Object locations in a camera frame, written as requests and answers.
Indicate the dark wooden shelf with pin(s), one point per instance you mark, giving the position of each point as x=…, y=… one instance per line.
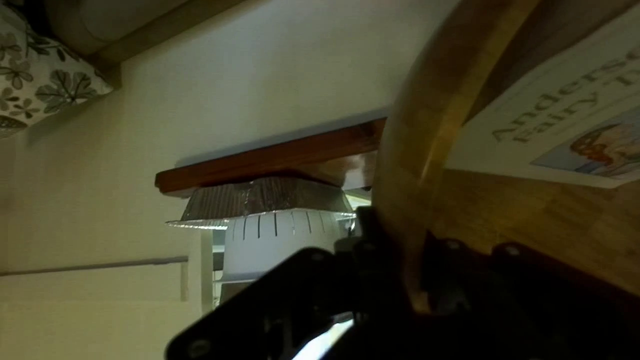
x=267, y=161

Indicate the Andersen fairy tales book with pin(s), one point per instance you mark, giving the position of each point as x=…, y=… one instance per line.
x=566, y=112

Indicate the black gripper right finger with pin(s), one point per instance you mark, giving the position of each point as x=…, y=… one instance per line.
x=533, y=312

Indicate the floral patterned pillow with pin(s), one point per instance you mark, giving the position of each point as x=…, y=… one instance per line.
x=41, y=80

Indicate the wooden bowl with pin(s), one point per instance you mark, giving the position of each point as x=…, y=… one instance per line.
x=427, y=133

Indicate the aluminium foil tray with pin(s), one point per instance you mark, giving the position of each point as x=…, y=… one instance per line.
x=267, y=196

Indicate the white slotted colander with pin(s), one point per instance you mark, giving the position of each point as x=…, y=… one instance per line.
x=281, y=247

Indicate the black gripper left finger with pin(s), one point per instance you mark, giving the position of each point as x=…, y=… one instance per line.
x=320, y=300

